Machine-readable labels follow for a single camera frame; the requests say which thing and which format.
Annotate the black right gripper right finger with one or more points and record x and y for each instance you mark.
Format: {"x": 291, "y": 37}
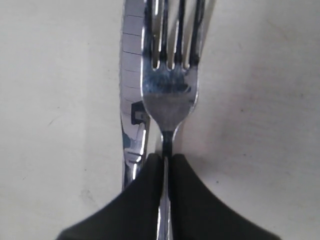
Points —
{"x": 197, "y": 214}

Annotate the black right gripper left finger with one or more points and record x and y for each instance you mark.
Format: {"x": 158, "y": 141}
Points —
{"x": 132, "y": 215}

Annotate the silver table knife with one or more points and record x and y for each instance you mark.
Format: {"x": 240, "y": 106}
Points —
{"x": 135, "y": 122}

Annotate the silver metal fork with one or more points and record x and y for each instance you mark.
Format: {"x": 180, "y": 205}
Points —
{"x": 169, "y": 94}

